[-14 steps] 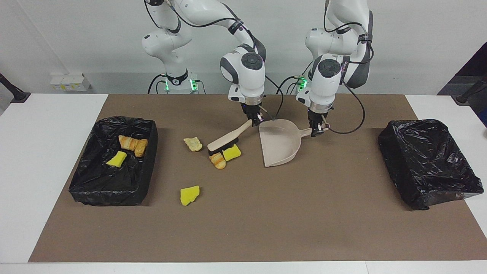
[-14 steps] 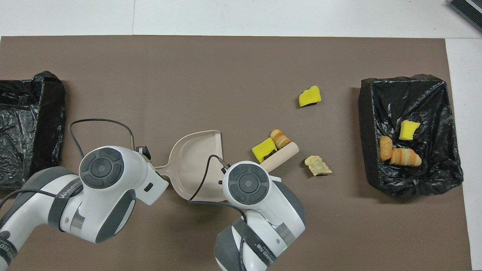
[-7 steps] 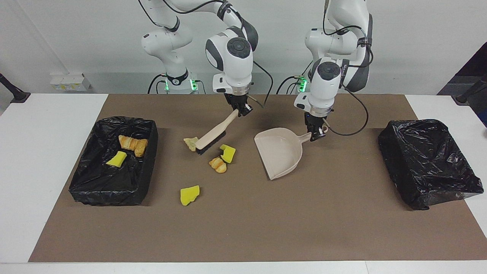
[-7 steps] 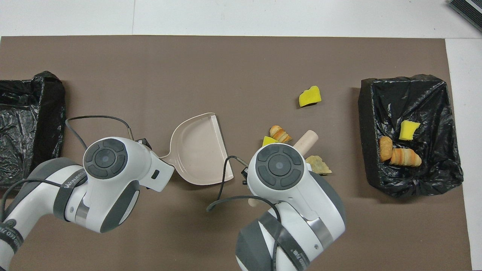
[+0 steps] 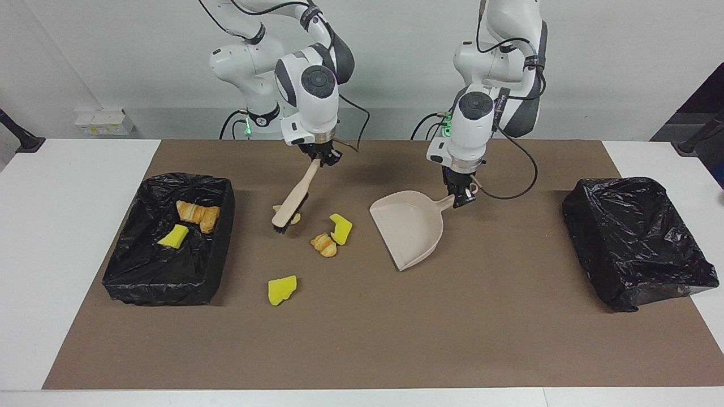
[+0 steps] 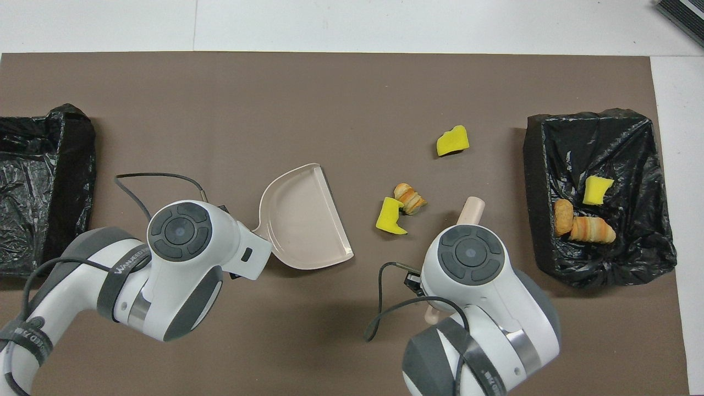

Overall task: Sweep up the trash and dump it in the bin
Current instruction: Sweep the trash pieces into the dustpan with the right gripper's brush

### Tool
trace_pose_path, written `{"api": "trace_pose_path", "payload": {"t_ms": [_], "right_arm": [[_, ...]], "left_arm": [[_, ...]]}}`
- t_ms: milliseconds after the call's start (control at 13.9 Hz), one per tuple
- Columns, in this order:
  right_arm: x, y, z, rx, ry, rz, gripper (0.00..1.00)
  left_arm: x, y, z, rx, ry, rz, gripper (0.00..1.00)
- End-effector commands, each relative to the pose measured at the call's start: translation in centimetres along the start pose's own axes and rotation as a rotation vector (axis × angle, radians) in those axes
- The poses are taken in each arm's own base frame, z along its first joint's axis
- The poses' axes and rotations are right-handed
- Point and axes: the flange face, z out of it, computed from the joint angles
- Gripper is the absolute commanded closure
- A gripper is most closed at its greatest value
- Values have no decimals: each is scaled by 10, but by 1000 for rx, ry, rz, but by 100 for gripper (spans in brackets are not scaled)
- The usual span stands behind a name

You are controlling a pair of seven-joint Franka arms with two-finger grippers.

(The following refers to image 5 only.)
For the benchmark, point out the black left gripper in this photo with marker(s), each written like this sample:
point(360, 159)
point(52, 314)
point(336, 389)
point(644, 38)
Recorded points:
point(461, 176)

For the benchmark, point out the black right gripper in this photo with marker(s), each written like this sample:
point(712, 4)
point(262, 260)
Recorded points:
point(319, 148)

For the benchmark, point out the beige hand brush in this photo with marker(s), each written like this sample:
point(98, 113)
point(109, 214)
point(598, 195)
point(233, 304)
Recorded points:
point(297, 198)

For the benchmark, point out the beige plastic dustpan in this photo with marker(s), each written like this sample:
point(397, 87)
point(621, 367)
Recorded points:
point(410, 226)

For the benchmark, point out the notched yellow sponge piece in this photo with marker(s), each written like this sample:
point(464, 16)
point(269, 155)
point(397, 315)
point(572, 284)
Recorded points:
point(342, 229)

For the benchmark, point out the small striped croissant piece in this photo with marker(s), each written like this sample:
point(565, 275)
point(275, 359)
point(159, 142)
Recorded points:
point(324, 245)

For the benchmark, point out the brown bread roll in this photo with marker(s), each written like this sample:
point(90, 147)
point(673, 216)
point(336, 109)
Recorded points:
point(210, 219)

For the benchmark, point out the large striped croissant piece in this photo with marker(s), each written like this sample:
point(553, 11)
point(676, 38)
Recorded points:
point(189, 211)

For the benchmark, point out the wedge yellow sponge piece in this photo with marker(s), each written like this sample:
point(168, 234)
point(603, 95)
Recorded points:
point(173, 237)

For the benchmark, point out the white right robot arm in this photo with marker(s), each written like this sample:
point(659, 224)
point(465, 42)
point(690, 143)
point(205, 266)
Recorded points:
point(314, 96)

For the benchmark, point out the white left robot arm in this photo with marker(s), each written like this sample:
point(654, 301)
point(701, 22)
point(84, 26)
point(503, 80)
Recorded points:
point(472, 124)

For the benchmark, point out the bin lined with black bag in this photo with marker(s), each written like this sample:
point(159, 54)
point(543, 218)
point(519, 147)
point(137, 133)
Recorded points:
point(169, 271)
point(633, 243)

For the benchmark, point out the pale cracker piece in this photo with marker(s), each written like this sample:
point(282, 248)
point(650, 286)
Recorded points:
point(295, 218)

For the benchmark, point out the jagged yellow sponge piece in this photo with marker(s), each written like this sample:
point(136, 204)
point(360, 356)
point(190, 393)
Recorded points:
point(281, 289)

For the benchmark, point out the brown table mat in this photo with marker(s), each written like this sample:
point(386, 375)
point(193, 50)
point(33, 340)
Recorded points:
point(362, 350)

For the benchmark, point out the black clamp stand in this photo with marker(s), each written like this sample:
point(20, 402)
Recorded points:
point(687, 148)
point(25, 144)

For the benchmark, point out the dark background panel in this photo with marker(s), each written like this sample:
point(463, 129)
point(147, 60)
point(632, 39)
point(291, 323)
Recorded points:
point(710, 96)

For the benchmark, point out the white wall socket box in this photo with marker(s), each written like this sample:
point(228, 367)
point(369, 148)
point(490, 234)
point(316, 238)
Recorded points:
point(104, 122)

